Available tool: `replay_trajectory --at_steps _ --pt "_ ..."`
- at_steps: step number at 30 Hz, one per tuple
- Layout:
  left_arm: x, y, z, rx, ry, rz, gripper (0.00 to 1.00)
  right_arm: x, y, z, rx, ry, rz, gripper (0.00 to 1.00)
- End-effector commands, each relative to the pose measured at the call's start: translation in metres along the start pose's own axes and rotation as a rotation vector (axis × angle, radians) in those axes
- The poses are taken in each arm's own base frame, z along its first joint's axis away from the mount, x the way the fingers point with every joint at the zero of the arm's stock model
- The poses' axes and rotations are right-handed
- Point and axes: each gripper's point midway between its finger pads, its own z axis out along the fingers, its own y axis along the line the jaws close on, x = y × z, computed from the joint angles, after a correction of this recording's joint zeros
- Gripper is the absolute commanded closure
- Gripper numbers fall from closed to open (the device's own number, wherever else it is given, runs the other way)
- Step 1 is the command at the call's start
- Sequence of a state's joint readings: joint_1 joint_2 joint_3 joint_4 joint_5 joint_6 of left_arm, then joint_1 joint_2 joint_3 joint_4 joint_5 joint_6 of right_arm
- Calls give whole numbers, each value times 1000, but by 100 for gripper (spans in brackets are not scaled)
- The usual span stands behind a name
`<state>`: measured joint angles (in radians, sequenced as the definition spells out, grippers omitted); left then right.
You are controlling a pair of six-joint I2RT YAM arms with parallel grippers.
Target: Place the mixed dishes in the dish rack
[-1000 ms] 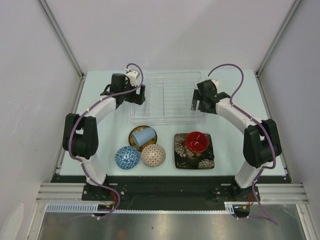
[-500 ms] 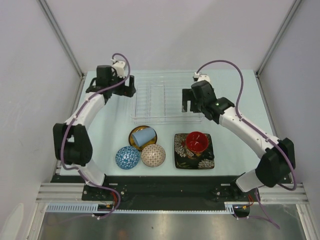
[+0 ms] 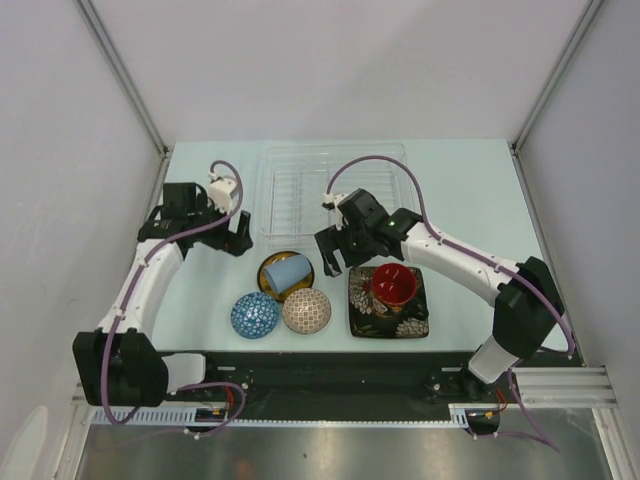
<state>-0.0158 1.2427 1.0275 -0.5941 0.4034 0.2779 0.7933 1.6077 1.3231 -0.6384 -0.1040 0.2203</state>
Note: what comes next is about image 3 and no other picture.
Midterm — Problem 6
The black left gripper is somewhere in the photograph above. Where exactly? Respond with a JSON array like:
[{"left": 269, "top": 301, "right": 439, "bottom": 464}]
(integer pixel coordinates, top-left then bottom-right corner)
[{"left": 188, "top": 193, "right": 252, "bottom": 256}]

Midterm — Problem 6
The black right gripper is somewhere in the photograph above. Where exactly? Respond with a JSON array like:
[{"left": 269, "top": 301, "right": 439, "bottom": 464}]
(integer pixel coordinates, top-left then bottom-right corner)
[{"left": 316, "top": 220, "right": 378, "bottom": 276}]

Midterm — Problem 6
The blue patterned bowl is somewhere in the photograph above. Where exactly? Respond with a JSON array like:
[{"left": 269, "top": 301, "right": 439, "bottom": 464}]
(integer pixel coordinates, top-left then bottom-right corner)
[{"left": 230, "top": 292, "right": 280, "bottom": 340}]

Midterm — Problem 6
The brown patterned bowl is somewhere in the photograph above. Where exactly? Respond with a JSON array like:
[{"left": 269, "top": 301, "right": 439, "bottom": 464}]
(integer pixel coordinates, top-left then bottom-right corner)
[{"left": 282, "top": 288, "right": 332, "bottom": 335}]

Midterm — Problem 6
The red lacquer cup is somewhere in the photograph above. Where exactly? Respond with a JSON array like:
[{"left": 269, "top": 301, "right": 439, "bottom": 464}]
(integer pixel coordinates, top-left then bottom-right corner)
[{"left": 371, "top": 263, "right": 418, "bottom": 308}]

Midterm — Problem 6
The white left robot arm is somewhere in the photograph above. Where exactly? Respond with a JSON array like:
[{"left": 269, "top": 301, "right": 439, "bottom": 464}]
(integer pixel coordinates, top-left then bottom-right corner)
[{"left": 72, "top": 177, "right": 253, "bottom": 407}]

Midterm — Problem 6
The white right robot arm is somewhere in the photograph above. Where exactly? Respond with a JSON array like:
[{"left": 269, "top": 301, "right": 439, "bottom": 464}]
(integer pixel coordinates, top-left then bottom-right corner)
[{"left": 315, "top": 189, "right": 564, "bottom": 401}]

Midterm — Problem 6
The yellow round saucer plate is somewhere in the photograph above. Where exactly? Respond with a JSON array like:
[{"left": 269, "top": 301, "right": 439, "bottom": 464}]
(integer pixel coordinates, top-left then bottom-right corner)
[{"left": 257, "top": 251, "right": 315, "bottom": 303}]

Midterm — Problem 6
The light blue plastic cup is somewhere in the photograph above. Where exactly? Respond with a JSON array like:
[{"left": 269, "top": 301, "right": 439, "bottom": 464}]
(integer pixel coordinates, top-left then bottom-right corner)
[{"left": 264, "top": 255, "right": 311, "bottom": 294}]

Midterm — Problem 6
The black floral square plate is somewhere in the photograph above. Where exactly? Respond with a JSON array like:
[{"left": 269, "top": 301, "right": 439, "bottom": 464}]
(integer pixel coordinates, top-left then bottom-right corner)
[{"left": 348, "top": 263, "right": 430, "bottom": 339}]

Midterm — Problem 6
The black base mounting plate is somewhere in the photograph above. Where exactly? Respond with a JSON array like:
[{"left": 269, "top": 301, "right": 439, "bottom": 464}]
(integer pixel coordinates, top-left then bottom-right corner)
[{"left": 164, "top": 351, "right": 584, "bottom": 424}]

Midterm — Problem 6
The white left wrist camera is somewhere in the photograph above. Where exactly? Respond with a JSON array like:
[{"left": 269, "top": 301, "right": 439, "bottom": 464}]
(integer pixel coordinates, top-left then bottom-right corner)
[{"left": 206, "top": 171, "right": 238, "bottom": 214}]

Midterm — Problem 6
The white wire dish rack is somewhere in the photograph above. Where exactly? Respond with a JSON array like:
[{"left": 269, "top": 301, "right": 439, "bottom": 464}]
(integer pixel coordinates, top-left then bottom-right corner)
[{"left": 260, "top": 141, "right": 408, "bottom": 251}]

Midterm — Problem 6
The white slotted cable duct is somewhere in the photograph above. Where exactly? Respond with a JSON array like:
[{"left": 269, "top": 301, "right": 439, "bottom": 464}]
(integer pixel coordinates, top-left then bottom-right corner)
[{"left": 92, "top": 404, "right": 474, "bottom": 427}]

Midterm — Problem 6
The aluminium frame rail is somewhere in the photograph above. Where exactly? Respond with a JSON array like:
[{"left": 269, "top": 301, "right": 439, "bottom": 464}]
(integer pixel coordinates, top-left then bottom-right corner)
[{"left": 514, "top": 367, "right": 617, "bottom": 409}]

